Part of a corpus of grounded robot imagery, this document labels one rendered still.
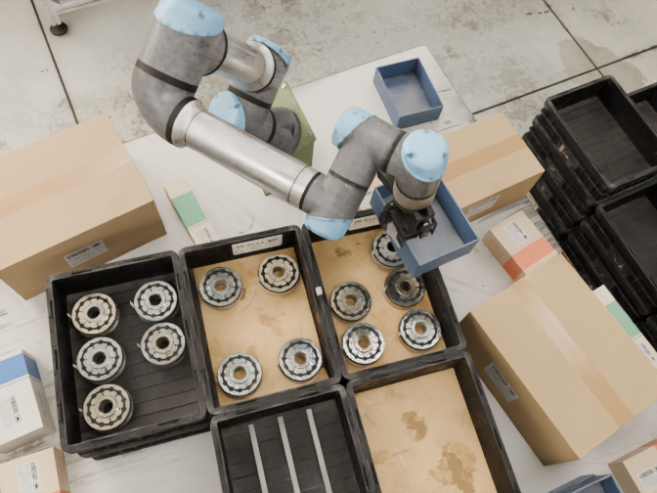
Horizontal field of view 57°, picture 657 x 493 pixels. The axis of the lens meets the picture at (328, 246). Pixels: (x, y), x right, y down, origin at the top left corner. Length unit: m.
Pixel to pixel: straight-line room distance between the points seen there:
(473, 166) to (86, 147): 1.03
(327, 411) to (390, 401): 0.15
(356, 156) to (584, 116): 1.58
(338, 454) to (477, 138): 0.94
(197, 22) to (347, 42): 2.02
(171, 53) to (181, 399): 0.77
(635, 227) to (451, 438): 1.26
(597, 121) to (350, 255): 1.26
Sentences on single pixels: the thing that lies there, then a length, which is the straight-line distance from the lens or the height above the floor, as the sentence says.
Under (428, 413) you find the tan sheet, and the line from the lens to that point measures 1.48.
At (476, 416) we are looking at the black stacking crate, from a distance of 1.47.
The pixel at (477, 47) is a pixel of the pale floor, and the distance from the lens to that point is 3.22.
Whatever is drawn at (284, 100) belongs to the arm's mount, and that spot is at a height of 0.90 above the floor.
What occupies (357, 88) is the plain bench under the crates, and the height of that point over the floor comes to 0.70.
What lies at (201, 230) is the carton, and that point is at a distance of 1.67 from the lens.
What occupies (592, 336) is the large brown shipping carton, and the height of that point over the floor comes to 0.90.
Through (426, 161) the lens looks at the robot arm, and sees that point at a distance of 0.95.
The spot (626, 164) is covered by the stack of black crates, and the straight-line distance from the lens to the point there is 2.43.
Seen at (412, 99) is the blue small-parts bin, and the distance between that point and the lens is 2.01.
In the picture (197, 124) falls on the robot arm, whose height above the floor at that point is 1.36.
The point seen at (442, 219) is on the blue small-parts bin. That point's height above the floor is 1.07.
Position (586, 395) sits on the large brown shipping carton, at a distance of 1.55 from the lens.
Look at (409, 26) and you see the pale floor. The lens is 3.22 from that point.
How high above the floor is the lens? 2.26
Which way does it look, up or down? 66 degrees down
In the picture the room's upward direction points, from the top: 11 degrees clockwise
